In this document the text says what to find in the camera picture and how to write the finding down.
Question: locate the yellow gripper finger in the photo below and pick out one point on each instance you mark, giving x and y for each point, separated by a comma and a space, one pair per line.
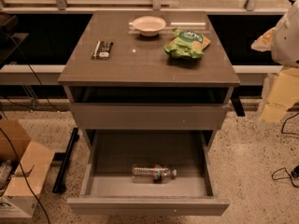
283, 95
264, 42

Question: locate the clear plastic water bottle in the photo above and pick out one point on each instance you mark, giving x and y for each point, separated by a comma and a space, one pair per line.
154, 174

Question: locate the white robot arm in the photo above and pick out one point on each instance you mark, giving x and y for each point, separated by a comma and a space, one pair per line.
283, 43

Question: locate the grey drawer cabinet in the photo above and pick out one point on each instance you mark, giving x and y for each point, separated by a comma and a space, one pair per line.
140, 72

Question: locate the open grey middle drawer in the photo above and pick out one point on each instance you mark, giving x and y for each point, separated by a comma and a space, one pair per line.
108, 187

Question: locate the closed grey upper drawer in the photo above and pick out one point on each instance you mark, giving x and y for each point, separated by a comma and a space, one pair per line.
148, 117

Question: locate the green chip bag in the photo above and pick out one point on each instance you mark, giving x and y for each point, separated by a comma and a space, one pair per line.
186, 44

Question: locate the white paper bowl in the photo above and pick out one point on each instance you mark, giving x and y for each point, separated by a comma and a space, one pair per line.
149, 25

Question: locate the black cutlery packet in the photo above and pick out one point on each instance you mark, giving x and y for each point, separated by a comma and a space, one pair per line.
102, 50

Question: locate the black metal floor bar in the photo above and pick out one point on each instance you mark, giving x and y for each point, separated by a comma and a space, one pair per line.
64, 158

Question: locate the brown cardboard box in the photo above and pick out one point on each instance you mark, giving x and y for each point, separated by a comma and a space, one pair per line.
30, 166

